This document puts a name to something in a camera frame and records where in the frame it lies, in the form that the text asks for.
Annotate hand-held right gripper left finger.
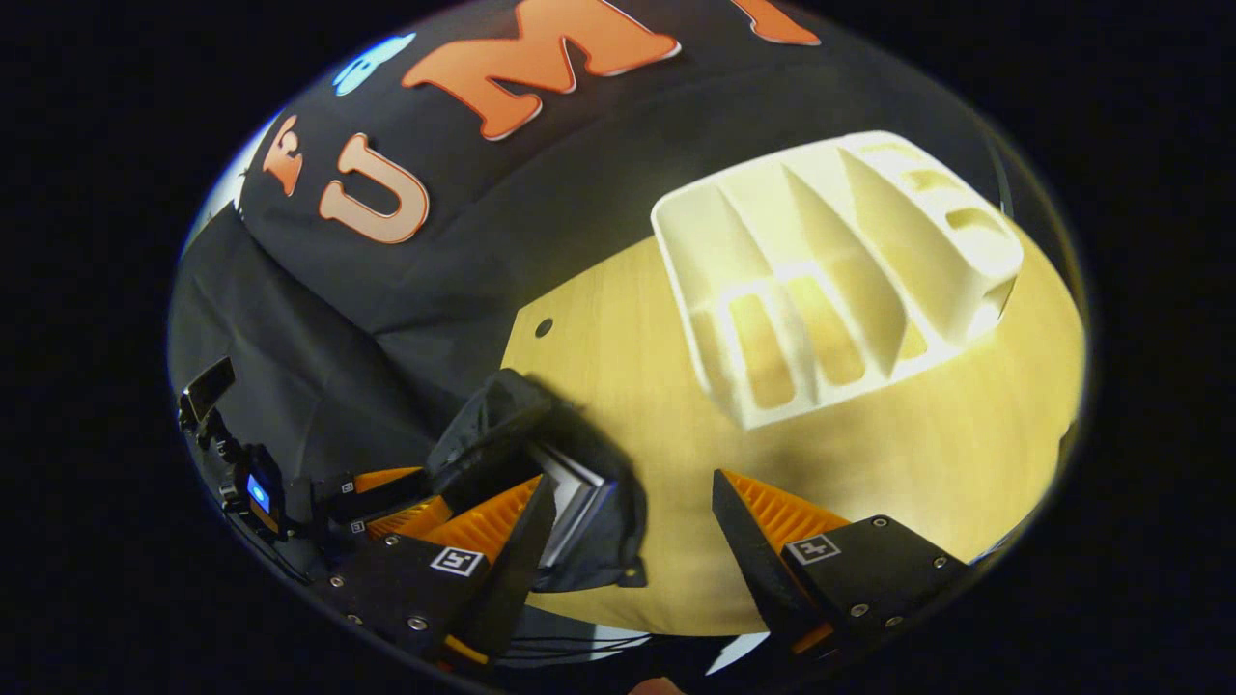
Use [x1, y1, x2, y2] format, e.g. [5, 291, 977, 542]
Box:
[323, 473, 559, 672]

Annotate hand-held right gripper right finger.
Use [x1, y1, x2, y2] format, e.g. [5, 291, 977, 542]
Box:
[711, 469, 971, 659]

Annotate pale purple book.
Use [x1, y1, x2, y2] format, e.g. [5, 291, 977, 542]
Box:
[534, 444, 620, 570]

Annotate black schoolbag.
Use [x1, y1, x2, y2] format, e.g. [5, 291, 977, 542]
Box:
[425, 368, 650, 593]

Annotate white bookshelf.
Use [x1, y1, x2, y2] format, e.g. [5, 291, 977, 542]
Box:
[651, 130, 1025, 431]

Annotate black backdrop cloth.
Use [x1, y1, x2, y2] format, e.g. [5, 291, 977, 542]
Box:
[169, 0, 1015, 590]

